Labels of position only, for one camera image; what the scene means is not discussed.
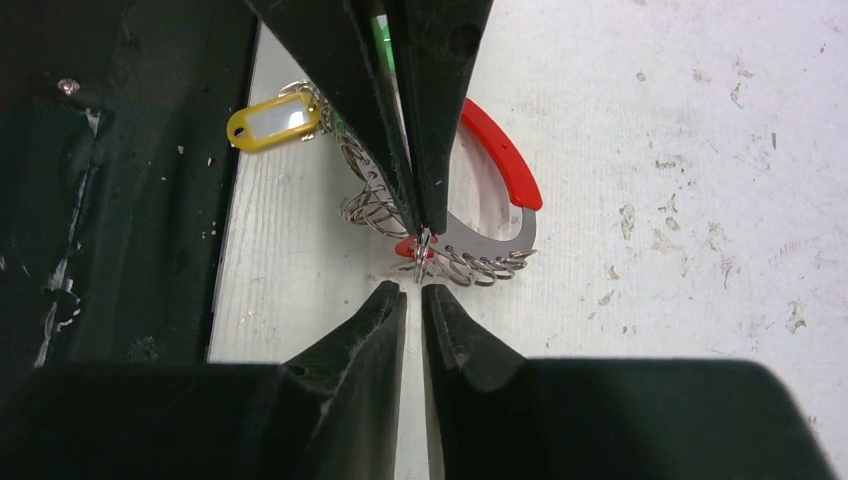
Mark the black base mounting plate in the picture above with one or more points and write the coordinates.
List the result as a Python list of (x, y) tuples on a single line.
[(116, 176)]

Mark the key with yellow tag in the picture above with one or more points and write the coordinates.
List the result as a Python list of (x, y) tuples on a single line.
[(271, 123)]

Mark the key with green tag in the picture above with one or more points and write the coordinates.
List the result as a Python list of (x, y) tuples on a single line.
[(382, 37)]

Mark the key with red tag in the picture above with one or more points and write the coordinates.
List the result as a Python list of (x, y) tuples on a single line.
[(406, 248)]

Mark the metal keyring with red grip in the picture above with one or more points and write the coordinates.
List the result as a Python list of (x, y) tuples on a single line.
[(464, 254)]

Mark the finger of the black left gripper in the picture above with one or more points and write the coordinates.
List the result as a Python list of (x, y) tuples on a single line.
[(435, 46), (335, 43)]

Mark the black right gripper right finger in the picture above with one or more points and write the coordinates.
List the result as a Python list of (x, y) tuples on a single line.
[(495, 414)]

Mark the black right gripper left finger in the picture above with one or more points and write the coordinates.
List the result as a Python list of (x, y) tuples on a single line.
[(330, 412)]

